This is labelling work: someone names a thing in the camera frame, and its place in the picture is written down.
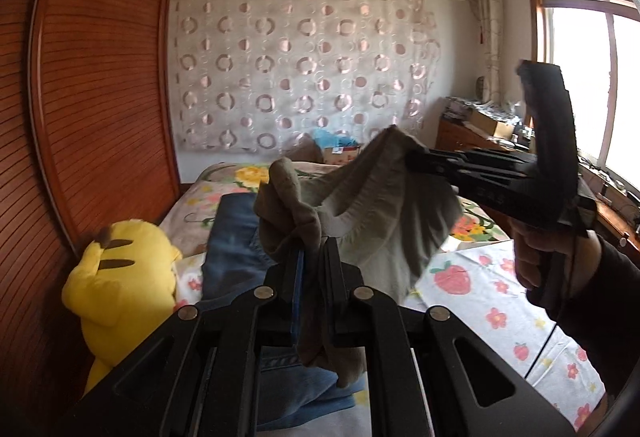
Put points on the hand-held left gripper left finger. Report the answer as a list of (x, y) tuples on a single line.
[(298, 287)]

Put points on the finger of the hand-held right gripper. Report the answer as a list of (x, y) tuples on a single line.
[(480, 156), (430, 164)]

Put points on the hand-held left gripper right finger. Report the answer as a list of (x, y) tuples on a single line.
[(332, 277)]

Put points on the grey-green pants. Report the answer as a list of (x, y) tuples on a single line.
[(380, 227)]

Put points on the person's right forearm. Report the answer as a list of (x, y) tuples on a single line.
[(610, 297)]

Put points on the person's right hand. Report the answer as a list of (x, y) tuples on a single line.
[(530, 252)]

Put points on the plain brown cardboard box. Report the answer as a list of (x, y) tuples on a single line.
[(490, 124)]

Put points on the window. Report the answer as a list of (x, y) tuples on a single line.
[(580, 67)]

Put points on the blue jeans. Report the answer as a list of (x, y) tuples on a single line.
[(235, 237)]

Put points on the small printed cardboard box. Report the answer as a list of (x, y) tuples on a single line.
[(345, 154)]

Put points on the patterned window curtain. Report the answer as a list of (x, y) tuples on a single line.
[(487, 27)]

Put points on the circle print curtain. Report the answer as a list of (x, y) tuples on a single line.
[(300, 67)]

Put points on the yellow plush toy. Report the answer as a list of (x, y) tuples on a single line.
[(120, 277)]

